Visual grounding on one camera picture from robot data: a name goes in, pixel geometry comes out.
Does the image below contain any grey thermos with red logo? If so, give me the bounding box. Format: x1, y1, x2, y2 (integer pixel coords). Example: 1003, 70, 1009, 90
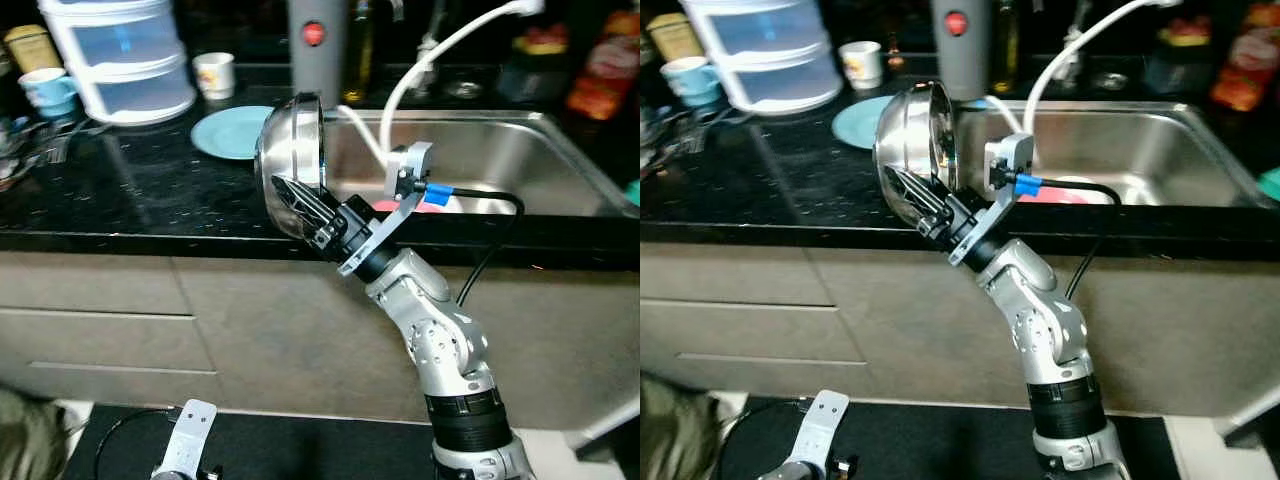
930, 0, 993, 101
288, 0, 348, 109

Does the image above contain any olive green cloth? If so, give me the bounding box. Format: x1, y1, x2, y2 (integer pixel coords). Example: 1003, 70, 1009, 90
0, 387, 73, 480
640, 372, 743, 480

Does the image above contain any stainless steel sink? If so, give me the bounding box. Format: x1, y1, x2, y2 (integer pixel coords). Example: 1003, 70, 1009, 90
955, 98, 1276, 209
322, 105, 637, 217

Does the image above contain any stainless steel bowl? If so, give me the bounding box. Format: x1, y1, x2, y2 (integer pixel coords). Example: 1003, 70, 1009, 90
253, 92, 331, 244
873, 80, 959, 236

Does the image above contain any teal plate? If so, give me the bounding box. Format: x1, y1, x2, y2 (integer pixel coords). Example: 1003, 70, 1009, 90
190, 105, 276, 161
832, 95, 896, 151

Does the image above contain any dark oil bottle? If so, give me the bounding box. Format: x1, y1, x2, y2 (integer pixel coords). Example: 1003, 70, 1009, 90
345, 0, 379, 103
992, 0, 1023, 96

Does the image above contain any yellow tin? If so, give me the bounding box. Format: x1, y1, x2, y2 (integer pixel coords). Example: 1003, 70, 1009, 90
650, 12, 707, 63
4, 25, 63, 73

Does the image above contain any black cable with blue tape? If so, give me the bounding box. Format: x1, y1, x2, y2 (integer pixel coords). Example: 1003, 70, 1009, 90
425, 182, 527, 307
1012, 172, 1123, 301

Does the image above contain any blue cartoon mug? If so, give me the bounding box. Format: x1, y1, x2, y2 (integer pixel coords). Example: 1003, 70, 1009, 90
660, 56, 723, 108
18, 67, 81, 119

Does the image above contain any black floor mat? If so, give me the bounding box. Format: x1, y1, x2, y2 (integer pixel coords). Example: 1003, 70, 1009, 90
62, 403, 441, 480
720, 398, 1186, 480

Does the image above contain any red snack packet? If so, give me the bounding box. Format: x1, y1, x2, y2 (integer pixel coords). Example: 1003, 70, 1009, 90
1208, 0, 1280, 113
565, 8, 641, 123

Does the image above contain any white stacked food container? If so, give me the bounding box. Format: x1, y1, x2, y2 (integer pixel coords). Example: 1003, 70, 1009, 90
680, 0, 844, 115
38, 0, 199, 127

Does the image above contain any white printed cup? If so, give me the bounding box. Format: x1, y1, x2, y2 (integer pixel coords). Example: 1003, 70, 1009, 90
193, 52, 237, 101
838, 41, 885, 91

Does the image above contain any pink bowl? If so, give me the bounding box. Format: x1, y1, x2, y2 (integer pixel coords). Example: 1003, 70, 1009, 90
370, 198, 448, 215
1040, 178, 1093, 205

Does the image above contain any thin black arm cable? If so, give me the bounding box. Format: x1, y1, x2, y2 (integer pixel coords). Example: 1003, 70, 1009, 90
718, 398, 813, 480
93, 407, 187, 480

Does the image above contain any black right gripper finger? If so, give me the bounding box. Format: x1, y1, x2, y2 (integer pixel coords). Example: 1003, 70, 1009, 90
272, 175, 347, 247
885, 164, 957, 239

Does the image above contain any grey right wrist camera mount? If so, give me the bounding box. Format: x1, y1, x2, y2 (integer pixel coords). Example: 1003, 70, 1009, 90
948, 130, 1036, 269
338, 140, 436, 279

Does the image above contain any dark container with red top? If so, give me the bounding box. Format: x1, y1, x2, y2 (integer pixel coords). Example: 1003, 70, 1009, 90
1145, 12, 1216, 96
497, 25, 573, 103

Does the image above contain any grey drawer stack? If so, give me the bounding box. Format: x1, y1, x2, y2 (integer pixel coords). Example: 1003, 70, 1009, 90
0, 250, 229, 409
640, 245, 871, 396

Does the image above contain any grey cabinet door panel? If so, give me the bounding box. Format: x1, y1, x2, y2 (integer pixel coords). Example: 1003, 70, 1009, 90
175, 255, 641, 433
830, 250, 1280, 419

